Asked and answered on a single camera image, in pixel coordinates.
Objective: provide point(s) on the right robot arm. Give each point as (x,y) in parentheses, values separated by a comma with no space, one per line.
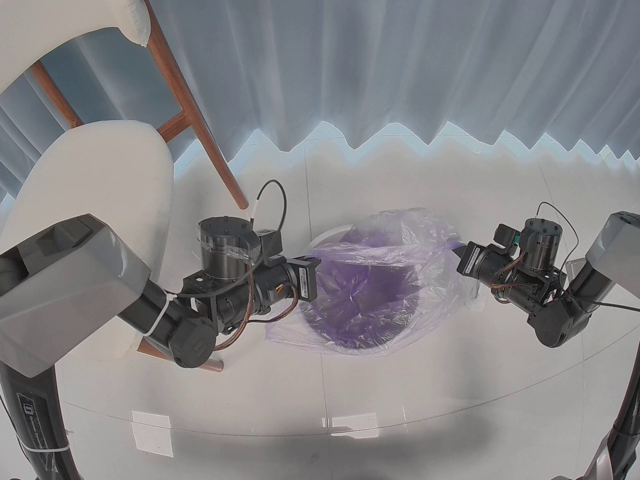
(615,258)

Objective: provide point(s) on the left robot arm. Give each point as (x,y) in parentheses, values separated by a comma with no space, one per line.
(75,278)

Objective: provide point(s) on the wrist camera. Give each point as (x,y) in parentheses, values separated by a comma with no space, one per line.
(502,235)
(272,243)

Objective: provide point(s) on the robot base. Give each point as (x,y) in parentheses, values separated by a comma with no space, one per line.
(595,468)

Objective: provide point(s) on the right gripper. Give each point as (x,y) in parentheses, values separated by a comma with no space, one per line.
(487,263)

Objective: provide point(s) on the pale blue curtain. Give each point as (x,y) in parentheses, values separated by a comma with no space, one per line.
(400,43)

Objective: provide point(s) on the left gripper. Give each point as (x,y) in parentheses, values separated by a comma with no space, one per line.
(285,285)

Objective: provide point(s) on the purple plastic bag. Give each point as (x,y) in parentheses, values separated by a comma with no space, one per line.
(390,268)

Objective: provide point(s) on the white cushioned wooden chair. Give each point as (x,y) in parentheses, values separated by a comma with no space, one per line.
(100,168)

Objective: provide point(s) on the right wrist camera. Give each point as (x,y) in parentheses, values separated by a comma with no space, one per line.
(502,235)

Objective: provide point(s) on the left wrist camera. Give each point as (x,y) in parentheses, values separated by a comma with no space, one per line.
(272,243)

